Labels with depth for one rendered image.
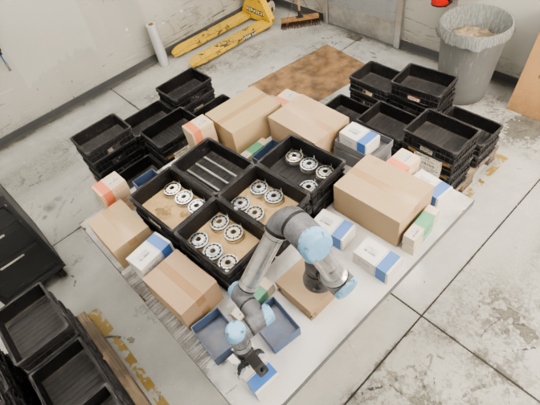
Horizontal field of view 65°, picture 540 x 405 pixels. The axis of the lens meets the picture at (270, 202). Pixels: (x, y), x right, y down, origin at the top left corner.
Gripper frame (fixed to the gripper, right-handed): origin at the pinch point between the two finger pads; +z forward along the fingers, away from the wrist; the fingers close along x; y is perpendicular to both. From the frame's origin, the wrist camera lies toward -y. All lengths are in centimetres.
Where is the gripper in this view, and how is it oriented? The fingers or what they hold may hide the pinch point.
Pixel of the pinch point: (254, 368)
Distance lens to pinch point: 192.2
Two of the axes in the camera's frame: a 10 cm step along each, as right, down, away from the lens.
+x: -7.6, 5.5, -3.5
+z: 1.3, 6.5, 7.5
